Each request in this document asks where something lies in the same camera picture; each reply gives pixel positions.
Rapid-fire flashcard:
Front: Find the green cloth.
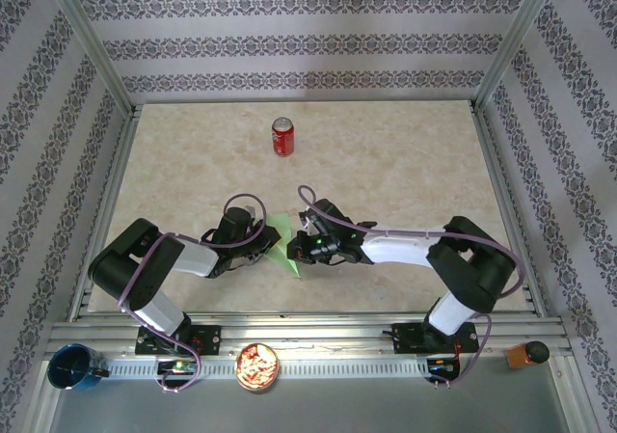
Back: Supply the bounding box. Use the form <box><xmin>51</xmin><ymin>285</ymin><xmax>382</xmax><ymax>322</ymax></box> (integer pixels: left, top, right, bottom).
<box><xmin>262</xmin><ymin>212</ymin><xmax>304</xmax><ymax>279</ymax></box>

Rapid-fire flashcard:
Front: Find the red soda can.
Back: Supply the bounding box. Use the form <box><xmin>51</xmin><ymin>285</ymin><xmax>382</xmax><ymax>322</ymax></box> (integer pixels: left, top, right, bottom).
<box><xmin>271</xmin><ymin>116</ymin><xmax>296</xmax><ymax>158</ymax></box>

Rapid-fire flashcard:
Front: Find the round tin of food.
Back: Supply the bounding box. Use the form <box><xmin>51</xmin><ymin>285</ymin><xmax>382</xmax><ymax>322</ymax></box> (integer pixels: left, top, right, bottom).
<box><xmin>233</xmin><ymin>341</ymin><xmax>281</xmax><ymax>392</ymax></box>

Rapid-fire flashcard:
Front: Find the small circuit board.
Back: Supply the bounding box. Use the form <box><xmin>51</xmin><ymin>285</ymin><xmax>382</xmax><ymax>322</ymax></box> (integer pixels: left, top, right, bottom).
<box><xmin>157</xmin><ymin>359</ymin><xmax>198</xmax><ymax>375</ymax></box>
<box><xmin>427</xmin><ymin>357</ymin><xmax>460</xmax><ymax>374</ymax></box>

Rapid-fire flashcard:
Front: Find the blue mug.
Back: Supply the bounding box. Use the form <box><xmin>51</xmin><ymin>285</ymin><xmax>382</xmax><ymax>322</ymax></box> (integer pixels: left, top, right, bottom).
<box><xmin>46</xmin><ymin>343</ymin><xmax>110</xmax><ymax>392</ymax></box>

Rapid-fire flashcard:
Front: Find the orange block with black knob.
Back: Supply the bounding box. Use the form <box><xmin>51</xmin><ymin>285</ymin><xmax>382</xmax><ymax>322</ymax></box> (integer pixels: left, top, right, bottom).
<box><xmin>503</xmin><ymin>340</ymin><xmax>550</xmax><ymax>370</ymax></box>

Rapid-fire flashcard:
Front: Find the aluminium front rail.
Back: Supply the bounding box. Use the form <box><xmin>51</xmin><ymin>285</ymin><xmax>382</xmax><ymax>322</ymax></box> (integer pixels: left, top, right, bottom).
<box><xmin>47</xmin><ymin>312</ymin><xmax>568</xmax><ymax>360</ymax></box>

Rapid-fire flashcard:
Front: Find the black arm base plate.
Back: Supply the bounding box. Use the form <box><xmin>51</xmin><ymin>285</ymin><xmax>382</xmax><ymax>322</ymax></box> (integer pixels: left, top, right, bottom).
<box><xmin>134</xmin><ymin>324</ymin><xmax>222</xmax><ymax>357</ymax></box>
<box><xmin>392</xmin><ymin>321</ymin><xmax>479</xmax><ymax>356</ymax></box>

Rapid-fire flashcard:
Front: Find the slotted white cable duct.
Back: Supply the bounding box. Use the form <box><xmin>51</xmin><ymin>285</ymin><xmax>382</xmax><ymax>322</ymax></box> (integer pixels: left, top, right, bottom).
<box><xmin>103</xmin><ymin>358</ymin><xmax>435</xmax><ymax>380</ymax></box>

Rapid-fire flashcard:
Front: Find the purple cable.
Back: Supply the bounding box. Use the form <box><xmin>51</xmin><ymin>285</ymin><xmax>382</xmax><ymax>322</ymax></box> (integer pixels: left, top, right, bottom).
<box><xmin>118</xmin><ymin>192</ymin><xmax>269</xmax><ymax>395</ymax></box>
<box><xmin>297</xmin><ymin>184</ymin><xmax>526</xmax><ymax>391</ymax></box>

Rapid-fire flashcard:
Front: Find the aluminium side rail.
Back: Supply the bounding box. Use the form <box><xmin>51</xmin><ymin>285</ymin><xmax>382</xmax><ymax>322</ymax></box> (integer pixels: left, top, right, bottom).
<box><xmin>69</xmin><ymin>104</ymin><xmax>144</xmax><ymax>322</ymax></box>
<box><xmin>469</xmin><ymin>102</ymin><xmax>549</xmax><ymax>316</ymax></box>

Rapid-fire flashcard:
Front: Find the aluminium frame post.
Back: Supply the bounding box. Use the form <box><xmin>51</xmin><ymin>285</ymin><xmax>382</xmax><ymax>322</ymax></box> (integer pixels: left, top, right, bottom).
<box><xmin>474</xmin><ymin>0</ymin><xmax>563</xmax><ymax>111</ymax></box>
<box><xmin>40</xmin><ymin>0</ymin><xmax>136</xmax><ymax>116</ymax></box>

